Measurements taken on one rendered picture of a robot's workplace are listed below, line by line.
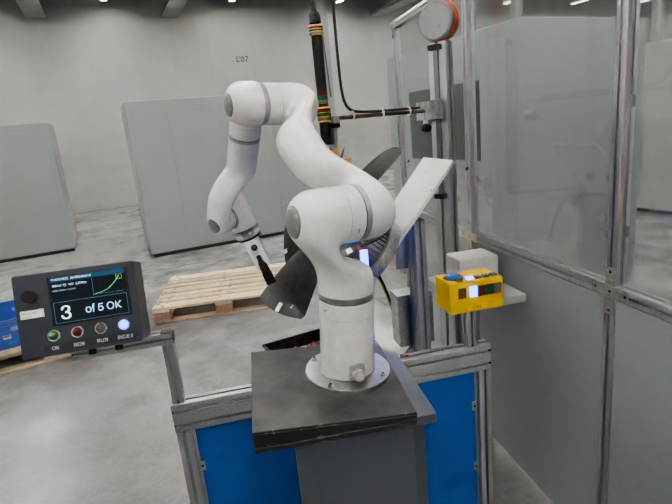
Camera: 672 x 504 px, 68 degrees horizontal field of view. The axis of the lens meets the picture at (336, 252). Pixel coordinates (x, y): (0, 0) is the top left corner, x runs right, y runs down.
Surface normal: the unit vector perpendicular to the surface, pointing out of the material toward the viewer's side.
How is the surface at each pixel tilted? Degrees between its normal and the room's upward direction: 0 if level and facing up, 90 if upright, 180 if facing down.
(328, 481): 90
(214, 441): 90
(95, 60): 90
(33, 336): 75
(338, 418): 4
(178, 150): 90
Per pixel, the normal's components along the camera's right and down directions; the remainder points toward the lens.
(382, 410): -0.03, -0.96
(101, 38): 0.42, 0.18
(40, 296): 0.19, -0.04
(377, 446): 0.16, 0.23
